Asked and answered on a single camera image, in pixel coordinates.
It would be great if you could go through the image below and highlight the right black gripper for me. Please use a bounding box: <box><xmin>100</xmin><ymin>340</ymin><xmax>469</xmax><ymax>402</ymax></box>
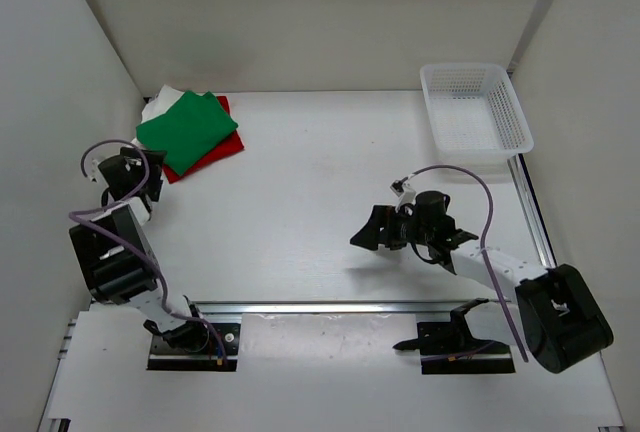
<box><xmin>352</xmin><ymin>205</ymin><xmax>434</xmax><ymax>251</ymax></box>

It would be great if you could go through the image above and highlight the green t shirt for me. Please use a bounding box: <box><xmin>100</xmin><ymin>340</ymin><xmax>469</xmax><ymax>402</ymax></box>
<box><xmin>136</xmin><ymin>91</ymin><xmax>238</xmax><ymax>176</ymax></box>

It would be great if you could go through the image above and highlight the white t shirt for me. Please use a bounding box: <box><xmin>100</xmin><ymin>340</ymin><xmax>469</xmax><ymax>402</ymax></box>
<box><xmin>141</xmin><ymin>85</ymin><xmax>184</xmax><ymax>123</ymax></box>

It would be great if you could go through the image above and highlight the red t shirt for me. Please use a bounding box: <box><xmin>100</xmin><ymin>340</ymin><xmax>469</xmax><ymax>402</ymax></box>
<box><xmin>164</xmin><ymin>94</ymin><xmax>244</xmax><ymax>184</ymax></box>

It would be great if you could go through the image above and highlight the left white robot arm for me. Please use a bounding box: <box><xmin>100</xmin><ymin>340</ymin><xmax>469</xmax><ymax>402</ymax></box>
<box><xmin>69</xmin><ymin>141</ymin><xmax>212</xmax><ymax>353</ymax></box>

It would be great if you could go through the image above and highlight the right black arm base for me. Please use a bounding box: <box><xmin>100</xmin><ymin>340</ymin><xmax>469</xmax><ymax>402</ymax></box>
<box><xmin>393</xmin><ymin>299</ymin><xmax>515</xmax><ymax>375</ymax></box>

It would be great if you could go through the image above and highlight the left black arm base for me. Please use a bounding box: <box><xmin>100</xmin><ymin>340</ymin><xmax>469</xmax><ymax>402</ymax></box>
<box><xmin>143</xmin><ymin>320</ymin><xmax>241</xmax><ymax>372</ymax></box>

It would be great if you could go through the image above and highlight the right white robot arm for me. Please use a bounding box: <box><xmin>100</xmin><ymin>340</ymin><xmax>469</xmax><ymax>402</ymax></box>
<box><xmin>350</xmin><ymin>181</ymin><xmax>614</xmax><ymax>374</ymax></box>

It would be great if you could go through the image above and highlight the white plastic basket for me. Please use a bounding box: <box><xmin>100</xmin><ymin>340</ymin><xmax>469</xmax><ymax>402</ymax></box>
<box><xmin>419</xmin><ymin>63</ymin><xmax>534</xmax><ymax>168</ymax></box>

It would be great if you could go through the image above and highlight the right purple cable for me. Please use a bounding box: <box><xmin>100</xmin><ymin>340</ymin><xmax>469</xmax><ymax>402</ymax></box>
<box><xmin>389</xmin><ymin>164</ymin><xmax>530</xmax><ymax>363</ymax></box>

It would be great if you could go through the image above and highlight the aluminium table rail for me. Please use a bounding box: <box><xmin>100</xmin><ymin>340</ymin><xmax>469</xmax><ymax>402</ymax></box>
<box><xmin>197</xmin><ymin>301</ymin><xmax>458</xmax><ymax>315</ymax></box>

